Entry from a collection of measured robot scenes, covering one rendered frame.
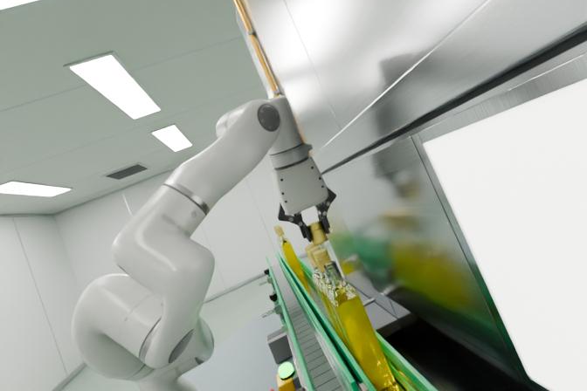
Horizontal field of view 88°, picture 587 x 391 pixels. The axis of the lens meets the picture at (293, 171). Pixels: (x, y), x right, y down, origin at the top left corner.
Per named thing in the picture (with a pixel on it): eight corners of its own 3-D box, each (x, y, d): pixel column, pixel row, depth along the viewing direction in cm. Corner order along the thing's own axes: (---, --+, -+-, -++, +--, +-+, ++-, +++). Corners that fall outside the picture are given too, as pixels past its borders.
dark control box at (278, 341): (296, 355, 113) (287, 333, 114) (276, 366, 112) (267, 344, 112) (293, 346, 121) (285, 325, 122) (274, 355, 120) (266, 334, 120)
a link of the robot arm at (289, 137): (229, 108, 51) (206, 120, 58) (252, 167, 53) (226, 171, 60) (293, 89, 60) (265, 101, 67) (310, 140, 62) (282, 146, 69)
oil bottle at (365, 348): (397, 382, 61) (354, 281, 63) (372, 396, 60) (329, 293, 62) (384, 367, 67) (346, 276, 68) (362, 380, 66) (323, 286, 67)
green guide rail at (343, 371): (373, 424, 53) (355, 380, 54) (368, 427, 53) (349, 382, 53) (279, 261, 225) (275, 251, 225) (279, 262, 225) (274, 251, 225)
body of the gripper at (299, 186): (307, 147, 67) (323, 194, 69) (264, 164, 66) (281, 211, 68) (316, 149, 60) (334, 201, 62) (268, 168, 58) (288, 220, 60)
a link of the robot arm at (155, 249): (185, 217, 60) (249, 254, 56) (103, 323, 50) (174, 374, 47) (153, 176, 46) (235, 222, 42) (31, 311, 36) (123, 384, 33)
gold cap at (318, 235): (330, 239, 64) (321, 220, 64) (314, 246, 63) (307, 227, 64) (326, 238, 67) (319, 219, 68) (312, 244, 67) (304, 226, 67)
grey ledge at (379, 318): (411, 352, 83) (395, 312, 84) (383, 366, 82) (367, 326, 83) (327, 277, 177) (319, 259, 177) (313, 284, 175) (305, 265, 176)
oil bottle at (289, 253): (303, 273, 169) (284, 226, 171) (293, 277, 168) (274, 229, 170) (301, 270, 175) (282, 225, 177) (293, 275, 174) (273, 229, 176)
